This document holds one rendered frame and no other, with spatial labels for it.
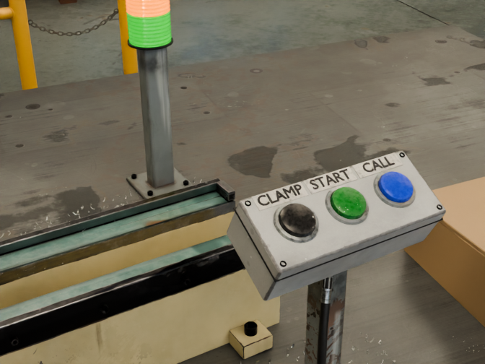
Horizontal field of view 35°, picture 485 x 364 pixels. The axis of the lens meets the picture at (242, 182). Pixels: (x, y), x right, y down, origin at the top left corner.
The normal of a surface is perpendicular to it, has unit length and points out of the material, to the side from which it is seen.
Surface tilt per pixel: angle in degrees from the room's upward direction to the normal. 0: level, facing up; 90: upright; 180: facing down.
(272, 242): 27
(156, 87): 90
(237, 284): 90
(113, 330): 90
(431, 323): 0
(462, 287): 90
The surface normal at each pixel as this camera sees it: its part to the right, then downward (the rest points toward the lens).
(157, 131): 0.51, 0.42
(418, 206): 0.23, -0.58
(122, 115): 0.00, -0.87
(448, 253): -0.92, 0.19
